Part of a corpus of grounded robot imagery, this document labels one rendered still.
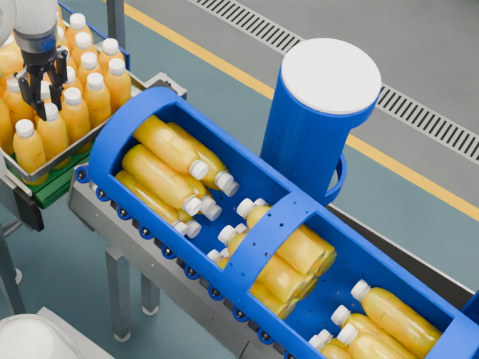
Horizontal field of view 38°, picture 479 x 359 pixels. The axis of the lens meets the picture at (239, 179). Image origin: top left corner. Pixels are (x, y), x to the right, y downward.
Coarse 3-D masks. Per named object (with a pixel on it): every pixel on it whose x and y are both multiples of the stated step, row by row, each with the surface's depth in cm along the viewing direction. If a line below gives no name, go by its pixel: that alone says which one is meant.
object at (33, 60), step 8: (56, 48) 151; (24, 56) 148; (32, 56) 147; (40, 56) 147; (48, 56) 149; (56, 56) 155; (24, 64) 151; (32, 64) 150; (40, 64) 149; (32, 72) 152
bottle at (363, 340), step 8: (352, 336) 139; (360, 336) 139; (368, 336) 138; (376, 336) 140; (352, 344) 139; (360, 344) 138; (368, 344) 137; (376, 344) 137; (384, 344) 138; (352, 352) 138; (360, 352) 137; (368, 352) 136; (376, 352) 136; (384, 352) 136; (392, 352) 137
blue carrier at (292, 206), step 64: (128, 128) 151; (192, 128) 172; (128, 192) 152; (256, 192) 168; (192, 256) 148; (256, 256) 139; (384, 256) 143; (256, 320) 145; (320, 320) 159; (448, 320) 148
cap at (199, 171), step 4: (200, 164) 154; (204, 164) 154; (196, 168) 153; (200, 168) 153; (204, 168) 153; (208, 168) 155; (192, 172) 154; (196, 172) 153; (200, 172) 153; (204, 172) 155; (196, 176) 153; (200, 176) 155; (204, 176) 156
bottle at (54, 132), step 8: (40, 120) 169; (48, 120) 167; (56, 120) 169; (64, 120) 172; (40, 128) 169; (48, 128) 168; (56, 128) 169; (64, 128) 171; (48, 136) 170; (56, 136) 170; (64, 136) 173; (48, 144) 172; (56, 144) 173; (64, 144) 175; (48, 152) 175; (56, 152) 175; (64, 160) 179; (56, 168) 181
